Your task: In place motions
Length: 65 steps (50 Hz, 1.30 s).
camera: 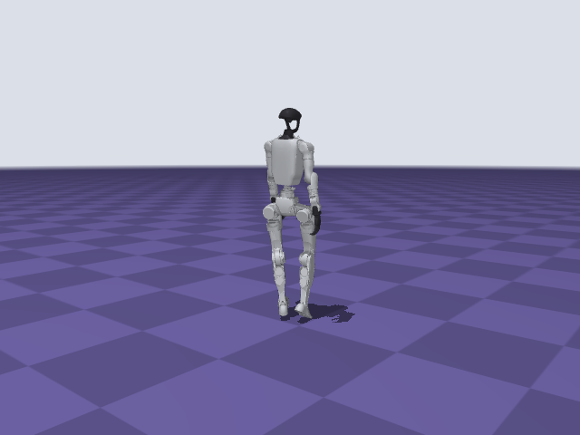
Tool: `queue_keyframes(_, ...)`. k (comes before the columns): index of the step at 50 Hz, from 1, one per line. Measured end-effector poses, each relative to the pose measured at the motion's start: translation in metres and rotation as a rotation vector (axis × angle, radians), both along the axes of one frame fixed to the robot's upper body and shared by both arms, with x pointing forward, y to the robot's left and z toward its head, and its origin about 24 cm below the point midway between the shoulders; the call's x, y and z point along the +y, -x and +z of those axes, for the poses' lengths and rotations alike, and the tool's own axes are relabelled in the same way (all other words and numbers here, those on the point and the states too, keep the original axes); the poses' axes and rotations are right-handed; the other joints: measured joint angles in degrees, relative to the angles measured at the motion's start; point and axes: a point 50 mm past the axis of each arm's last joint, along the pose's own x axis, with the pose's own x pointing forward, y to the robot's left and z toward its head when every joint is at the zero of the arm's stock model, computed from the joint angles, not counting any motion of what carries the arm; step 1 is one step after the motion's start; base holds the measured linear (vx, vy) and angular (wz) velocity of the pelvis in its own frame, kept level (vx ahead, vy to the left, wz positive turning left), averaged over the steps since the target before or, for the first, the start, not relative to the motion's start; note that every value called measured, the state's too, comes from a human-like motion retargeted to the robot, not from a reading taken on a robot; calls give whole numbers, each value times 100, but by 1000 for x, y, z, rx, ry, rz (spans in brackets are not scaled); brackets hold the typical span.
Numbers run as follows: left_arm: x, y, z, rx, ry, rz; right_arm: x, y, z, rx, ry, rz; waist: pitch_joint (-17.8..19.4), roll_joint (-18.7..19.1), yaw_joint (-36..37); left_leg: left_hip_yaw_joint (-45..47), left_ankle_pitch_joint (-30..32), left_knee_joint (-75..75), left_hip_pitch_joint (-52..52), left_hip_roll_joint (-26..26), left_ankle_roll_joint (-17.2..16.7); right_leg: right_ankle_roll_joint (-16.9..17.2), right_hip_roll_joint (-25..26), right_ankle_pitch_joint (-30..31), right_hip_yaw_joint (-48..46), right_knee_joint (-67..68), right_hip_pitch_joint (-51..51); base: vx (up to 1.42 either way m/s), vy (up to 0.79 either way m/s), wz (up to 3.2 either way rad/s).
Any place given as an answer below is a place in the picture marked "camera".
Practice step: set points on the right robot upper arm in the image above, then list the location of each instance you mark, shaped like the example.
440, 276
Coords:
307, 150

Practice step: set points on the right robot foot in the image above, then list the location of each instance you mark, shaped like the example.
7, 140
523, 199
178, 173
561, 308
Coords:
303, 311

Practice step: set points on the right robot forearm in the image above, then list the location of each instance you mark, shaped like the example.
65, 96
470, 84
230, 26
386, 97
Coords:
313, 192

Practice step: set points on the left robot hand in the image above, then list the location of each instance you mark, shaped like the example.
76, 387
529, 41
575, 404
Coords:
273, 201

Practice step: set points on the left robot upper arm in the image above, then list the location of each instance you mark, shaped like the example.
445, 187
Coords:
268, 158

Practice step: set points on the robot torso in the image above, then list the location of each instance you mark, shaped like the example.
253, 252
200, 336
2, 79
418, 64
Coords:
287, 169

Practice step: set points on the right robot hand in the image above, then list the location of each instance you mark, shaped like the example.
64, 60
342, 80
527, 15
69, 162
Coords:
317, 219

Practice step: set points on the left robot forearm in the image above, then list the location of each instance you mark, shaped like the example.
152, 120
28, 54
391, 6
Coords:
273, 188

